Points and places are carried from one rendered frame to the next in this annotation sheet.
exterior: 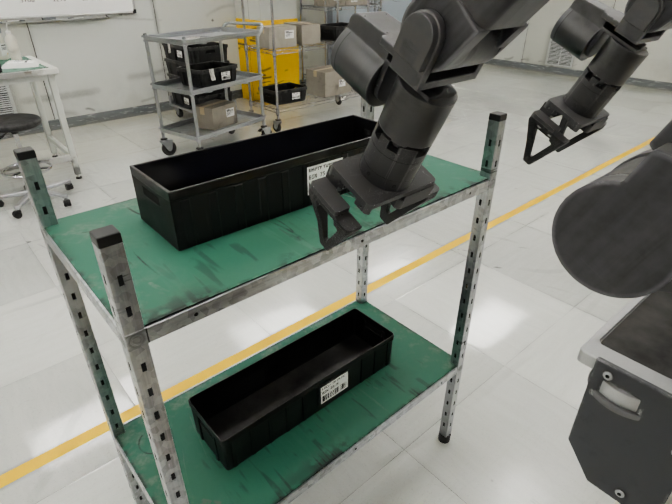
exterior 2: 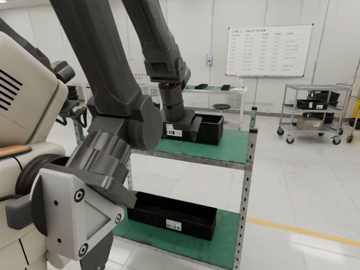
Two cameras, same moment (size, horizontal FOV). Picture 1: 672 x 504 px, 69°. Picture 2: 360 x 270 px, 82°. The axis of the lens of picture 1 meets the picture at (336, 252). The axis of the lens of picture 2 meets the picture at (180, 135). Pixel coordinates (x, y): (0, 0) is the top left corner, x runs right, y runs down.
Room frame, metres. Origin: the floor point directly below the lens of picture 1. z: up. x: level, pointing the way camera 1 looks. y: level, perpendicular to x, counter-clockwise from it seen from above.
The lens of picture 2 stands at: (0.48, -0.89, 1.35)
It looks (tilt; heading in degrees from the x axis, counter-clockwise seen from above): 20 degrees down; 60
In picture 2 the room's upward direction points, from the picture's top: straight up
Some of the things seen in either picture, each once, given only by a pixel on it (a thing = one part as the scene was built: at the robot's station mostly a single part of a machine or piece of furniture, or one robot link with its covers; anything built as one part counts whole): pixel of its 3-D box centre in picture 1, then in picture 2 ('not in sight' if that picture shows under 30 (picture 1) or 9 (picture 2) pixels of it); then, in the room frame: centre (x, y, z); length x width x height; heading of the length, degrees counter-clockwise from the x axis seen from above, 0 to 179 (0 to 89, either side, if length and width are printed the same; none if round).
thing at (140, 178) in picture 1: (282, 170); (170, 124); (0.99, 0.12, 1.01); 0.57 x 0.17 x 0.11; 131
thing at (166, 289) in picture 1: (298, 338); (170, 195); (0.98, 0.10, 0.55); 0.91 x 0.46 x 1.10; 131
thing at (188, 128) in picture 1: (213, 90); (312, 112); (4.22, 1.03, 0.50); 0.90 x 0.54 x 1.00; 146
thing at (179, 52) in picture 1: (199, 82); (319, 109); (5.21, 1.41, 0.38); 0.65 x 0.46 x 0.75; 44
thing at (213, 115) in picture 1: (215, 114); (308, 123); (4.21, 1.04, 0.30); 0.30 x 0.23 x 0.18; 149
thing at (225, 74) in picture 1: (208, 74); (311, 105); (4.19, 1.05, 0.63); 0.40 x 0.30 x 0.14; 146
